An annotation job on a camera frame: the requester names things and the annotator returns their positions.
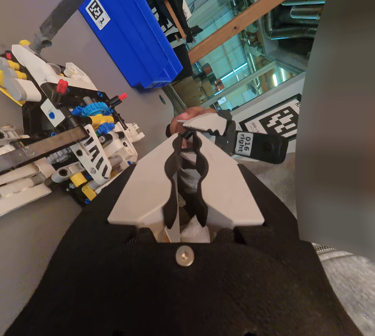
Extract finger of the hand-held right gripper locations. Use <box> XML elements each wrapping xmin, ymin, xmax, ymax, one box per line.
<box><xmin>177</xmin><ymin>113</ymin><xmax>228</xmax><ymax>138</ymax></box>

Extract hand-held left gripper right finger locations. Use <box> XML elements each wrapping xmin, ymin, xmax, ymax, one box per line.
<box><xmin>192</xmin><ymin>132</ymin><xmax>265</xmax><ymax>227</ymax></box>

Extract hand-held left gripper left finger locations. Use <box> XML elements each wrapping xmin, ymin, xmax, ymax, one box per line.
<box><xmin>107</xmin><ymin>133</ymin><xmax>181</xmax><ymax>229</ymax></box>

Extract zebra striped lego plane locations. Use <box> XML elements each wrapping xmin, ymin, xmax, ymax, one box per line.
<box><xmin>0</xmin><ymin>0</ymin><xmax>146</xmax><ymax>217</ymax></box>

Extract black lego beam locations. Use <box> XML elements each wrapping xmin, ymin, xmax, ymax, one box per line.
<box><xmin>0</xmin><ymin>124</ymin><xmax>91</xmax><ymax>174</ymax></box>

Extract person's right hand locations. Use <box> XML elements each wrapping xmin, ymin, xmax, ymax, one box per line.
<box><xmin>169</xmin><ymin>106</ymin><xmax>218</xmax><ymax>138</ymax></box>

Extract framed black white marker board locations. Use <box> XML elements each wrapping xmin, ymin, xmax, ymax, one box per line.
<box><xmin>238</xmin><ymin>93</ymin><xmax>302</xmax><ymax>140</ymax></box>

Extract wooden beam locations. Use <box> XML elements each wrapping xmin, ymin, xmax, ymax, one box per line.
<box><xmin>187</xmin><ymin>0</ymin><xmax>338</xmax><ymax>64</ymax></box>

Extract blue plastic bin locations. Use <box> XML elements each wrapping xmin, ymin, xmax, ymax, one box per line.
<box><xmin>45</xmin><ymin>0</ymin><xmax>184</xmax><ymax>89</ymax></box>

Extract silver metal ducts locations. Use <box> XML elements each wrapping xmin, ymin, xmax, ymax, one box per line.
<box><xmin>217</xmin><ymin>0</ymin><xmax>326</xmax><ymax>41</ymax></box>

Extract person's grey sweater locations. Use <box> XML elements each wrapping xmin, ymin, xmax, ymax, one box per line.
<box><xmin>312</xmin><ymin>242</ymin><xmax>375</xmax><ymax>336</ymax></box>

